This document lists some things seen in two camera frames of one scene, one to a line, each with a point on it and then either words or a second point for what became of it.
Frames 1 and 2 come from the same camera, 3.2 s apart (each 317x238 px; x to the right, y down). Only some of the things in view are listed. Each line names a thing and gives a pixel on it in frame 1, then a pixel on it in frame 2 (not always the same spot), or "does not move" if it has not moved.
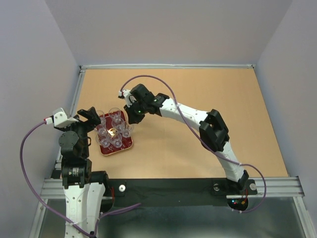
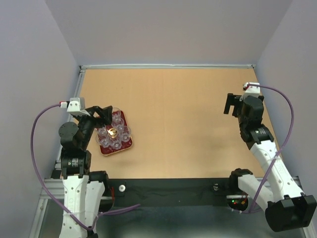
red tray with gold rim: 113,133 does not move
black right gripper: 132,119 → 233,99
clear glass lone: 119,123 does not move
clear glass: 115,114 does not move
